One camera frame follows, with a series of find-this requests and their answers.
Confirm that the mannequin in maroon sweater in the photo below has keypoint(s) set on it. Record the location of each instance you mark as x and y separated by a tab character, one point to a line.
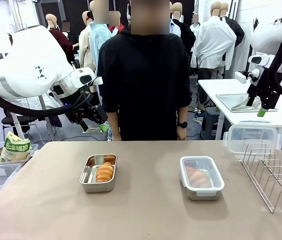
62	42

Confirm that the mannequin in black jacket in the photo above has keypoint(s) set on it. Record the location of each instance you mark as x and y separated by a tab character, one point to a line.
236	31

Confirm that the clear plastic containers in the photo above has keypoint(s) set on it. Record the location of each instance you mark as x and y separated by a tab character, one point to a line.
250	138

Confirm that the person's left hand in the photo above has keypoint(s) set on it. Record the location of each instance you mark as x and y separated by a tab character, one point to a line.
181	133

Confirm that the golden croissant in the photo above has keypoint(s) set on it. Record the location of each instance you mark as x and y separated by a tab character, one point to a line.
197	177
105	172

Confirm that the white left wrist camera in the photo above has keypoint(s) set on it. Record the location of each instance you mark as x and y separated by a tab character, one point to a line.
97	81

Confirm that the person's right hand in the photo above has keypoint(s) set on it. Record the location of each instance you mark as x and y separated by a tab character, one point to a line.
117	137

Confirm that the black tripod with clamp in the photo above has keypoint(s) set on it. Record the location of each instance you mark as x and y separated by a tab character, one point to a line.
256	23

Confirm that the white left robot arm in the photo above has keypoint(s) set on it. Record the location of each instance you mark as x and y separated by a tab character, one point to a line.
28	72

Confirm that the clear plastic snap lid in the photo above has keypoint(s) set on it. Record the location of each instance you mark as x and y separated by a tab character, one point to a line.
215	175

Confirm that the perforated metal baking tray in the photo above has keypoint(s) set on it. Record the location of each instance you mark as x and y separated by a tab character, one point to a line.
228	101

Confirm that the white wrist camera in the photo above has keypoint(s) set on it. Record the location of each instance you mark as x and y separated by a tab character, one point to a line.
97	81
243	76

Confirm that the black camera tripod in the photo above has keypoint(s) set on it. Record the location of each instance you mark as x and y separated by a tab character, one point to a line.
11	40

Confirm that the mannequin in black clothes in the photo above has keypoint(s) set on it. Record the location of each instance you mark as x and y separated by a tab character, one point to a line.
188	40

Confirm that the silver light stand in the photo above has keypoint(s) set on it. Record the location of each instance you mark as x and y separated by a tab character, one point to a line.
47	120

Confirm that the person's right forearm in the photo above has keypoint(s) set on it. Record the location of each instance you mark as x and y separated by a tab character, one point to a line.
112	122

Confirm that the dark stool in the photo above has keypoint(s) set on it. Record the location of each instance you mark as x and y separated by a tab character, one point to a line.
210	122

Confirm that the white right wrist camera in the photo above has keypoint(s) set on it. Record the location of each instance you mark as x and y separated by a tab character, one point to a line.
243	76

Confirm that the person's black sweater torso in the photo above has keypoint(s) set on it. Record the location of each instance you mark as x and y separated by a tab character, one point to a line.
143	82

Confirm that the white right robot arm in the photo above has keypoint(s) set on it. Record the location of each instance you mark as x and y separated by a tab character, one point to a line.
268	40

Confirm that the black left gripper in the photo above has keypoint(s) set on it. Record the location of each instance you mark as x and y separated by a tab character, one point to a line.
90	112

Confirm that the mannequin in cream coat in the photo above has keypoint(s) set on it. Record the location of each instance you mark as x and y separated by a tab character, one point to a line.
85	50

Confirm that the standing person in black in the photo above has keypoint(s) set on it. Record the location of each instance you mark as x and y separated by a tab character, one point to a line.
72	37

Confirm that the person's left forearm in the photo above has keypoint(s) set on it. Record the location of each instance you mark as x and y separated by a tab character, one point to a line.
182	113

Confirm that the mannequin in white shirt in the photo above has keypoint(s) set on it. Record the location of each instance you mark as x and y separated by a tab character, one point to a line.
214	42

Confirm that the black office chair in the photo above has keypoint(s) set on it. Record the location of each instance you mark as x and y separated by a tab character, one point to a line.
8	121

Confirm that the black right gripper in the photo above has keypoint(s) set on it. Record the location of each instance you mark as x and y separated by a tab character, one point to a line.
268	95

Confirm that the metal serving tongs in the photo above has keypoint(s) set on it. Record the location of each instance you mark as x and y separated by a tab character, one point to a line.
240	107

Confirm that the rectangular stainless steel container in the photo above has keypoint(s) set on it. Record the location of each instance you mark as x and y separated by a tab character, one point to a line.
203	195
88	175

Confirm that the mannequin in light blue shirt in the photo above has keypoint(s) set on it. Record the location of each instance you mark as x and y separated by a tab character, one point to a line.
98	42

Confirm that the mannequin in red top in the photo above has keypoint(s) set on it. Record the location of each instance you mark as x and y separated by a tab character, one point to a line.
119	28

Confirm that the white side table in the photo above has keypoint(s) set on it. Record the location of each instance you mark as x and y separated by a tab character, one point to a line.
220	87

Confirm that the yellow green snack bag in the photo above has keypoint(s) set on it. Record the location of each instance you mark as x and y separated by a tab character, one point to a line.
16	147

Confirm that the black wristwatch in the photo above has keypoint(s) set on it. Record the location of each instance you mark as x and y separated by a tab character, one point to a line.
182	124

